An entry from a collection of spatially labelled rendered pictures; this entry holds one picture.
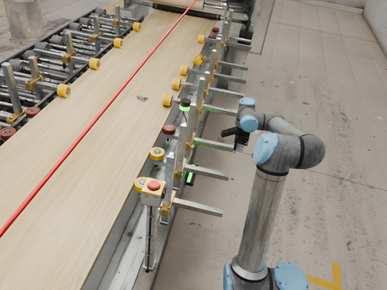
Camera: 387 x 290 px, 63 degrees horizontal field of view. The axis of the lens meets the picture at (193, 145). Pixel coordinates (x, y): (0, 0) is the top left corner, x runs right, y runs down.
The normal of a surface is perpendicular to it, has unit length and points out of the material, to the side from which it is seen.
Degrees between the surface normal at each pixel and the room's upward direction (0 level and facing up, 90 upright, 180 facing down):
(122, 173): 0
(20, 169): 0
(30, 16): 90
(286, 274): 5
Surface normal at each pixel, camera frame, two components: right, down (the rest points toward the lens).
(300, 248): 0.11, -0.78
